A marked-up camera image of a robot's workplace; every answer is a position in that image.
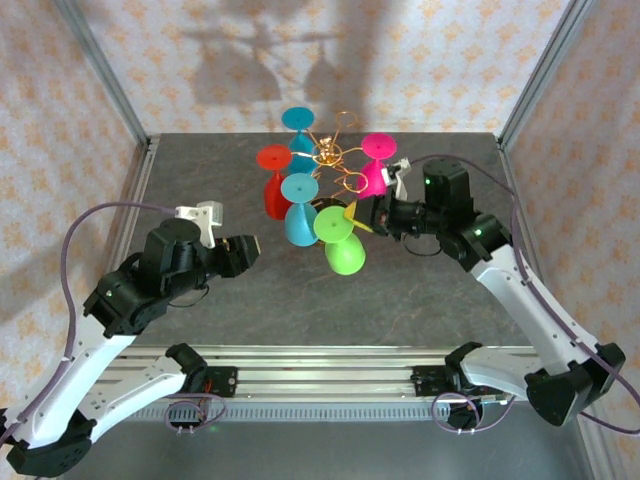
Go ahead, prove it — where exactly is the green plastic wine glass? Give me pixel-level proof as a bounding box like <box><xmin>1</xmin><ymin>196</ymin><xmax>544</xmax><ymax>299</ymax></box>
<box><xmin>312</xmin><ymin>204</ymin><xmax>367</xmax><ymax>277</ymax></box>

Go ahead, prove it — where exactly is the aluminium table side rail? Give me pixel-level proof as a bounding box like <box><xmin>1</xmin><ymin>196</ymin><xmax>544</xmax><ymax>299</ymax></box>
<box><xmin>104</xmin><ymin>134</ymin><xmax>161</xmax><ymax>271</ymax></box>
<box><xmin>496</xmin><ymin>137</ymin><xmax>549</xmax><ymax>281</ymax></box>

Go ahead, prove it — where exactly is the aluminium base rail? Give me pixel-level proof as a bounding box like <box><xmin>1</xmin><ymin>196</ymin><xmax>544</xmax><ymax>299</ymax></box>
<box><xmin>94</xmin><ymin>343</ymin><xmax>556</xmax><ymax>404</ymax></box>

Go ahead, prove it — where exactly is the aluminium frame post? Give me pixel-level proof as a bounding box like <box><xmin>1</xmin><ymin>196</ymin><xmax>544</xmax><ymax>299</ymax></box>
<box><xmin>52</xmin><ymin>0</ymin><xmax>152</xmax><ymax>147</ymax></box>
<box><xmin>496</xmin><ymin>0</ymin><xmax>600</xmax><ymax>149</ymax></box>

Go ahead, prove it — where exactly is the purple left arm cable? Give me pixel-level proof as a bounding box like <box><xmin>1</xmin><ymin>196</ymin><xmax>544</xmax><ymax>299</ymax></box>
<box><xmin>0</xmin><ymin>201</ymin><xmax>179</xmax><ymax>446</ymax></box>

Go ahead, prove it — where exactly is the red plastic wine glass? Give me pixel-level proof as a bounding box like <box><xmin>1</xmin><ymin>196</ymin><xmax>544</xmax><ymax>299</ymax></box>
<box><xmin>255</xmin><ymin>143</ymin><xmax>294</xmax><ymax>221</ymax></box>

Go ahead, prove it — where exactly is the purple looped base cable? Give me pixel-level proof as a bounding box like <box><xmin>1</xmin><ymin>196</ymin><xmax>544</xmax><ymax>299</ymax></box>
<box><xmin>430</xmin><ymin>391</ymin><xmax>516</xmax><ymax>436</ymax></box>
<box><xmin>164</xmin><ymin>392</ymin><xmax>229</xmax><ymax>436</ymax></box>

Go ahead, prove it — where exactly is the gold wire wine glass rack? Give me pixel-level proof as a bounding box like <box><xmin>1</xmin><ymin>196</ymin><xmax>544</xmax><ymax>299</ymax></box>
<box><xmin>287</xmin><ymin>110</ymin><xmax>371</xmax><ymax>221</ymax></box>

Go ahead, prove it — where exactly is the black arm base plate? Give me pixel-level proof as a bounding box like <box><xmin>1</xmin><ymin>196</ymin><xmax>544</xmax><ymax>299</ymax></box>
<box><xmin>202</xmin><ymin>366</ymin><xmax>239</xmax><ymax>400</ymax></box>
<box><xmin>410</xmin><ymin>366</ymin><xmax>454</xmax><ymax>400</ymax></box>

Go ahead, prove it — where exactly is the grey slotted cable duct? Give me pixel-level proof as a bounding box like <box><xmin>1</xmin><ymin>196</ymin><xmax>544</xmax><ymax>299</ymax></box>
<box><xmin>134</xmin><ymin>403</ymin><xmax>501</xmax><ymax>422</ymax></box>

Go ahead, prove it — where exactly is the teal blue plastic wine glass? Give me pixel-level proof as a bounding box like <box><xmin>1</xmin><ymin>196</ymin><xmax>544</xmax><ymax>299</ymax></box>
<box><xmin>280</xmin><ymin>105</ymin><xmax>318</xmax><ymax>177</ymax></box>

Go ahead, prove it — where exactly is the pink plastic wine glass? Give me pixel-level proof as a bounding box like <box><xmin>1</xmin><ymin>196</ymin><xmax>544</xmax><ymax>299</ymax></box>
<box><xmin>355</xmin><ymin>132</ymin><xmax>399</xmax><ymax>200</ymax></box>

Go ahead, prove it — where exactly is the light blue plastic wine glass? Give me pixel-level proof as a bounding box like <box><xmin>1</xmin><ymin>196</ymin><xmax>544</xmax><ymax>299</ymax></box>
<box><xmin>279</xmin><ymin>172</ymin><xmax>320</xmax><ymax>248</ymax></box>

